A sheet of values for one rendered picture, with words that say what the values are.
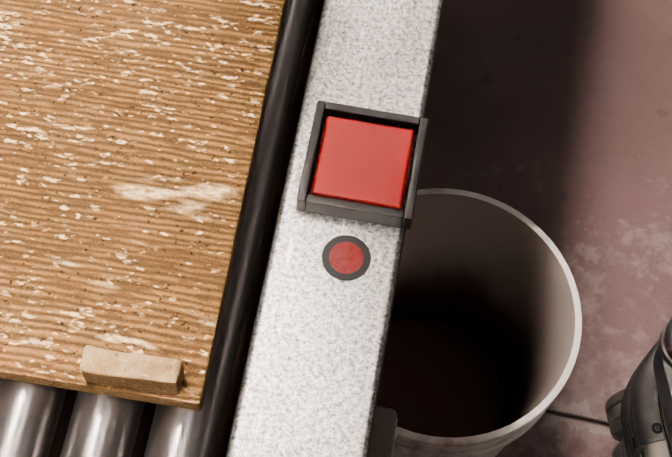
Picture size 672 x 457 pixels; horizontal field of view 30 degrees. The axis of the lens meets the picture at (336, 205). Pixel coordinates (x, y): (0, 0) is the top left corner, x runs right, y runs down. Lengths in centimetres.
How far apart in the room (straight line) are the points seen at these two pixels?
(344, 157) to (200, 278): 13
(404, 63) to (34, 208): 27
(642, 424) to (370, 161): 78
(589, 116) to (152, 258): 125
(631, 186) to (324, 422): 120
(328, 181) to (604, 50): 124
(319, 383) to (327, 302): 5
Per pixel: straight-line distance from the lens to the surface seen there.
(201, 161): 82
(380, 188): 82
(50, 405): 80
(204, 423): 78
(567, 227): 187
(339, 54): 88
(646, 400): 154
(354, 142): 83
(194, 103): 84
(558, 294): 146
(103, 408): 78
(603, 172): 192
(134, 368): 74
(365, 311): 80
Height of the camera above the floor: 166
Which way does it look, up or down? 65 degrees down
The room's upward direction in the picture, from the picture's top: 4 degrees clockwise
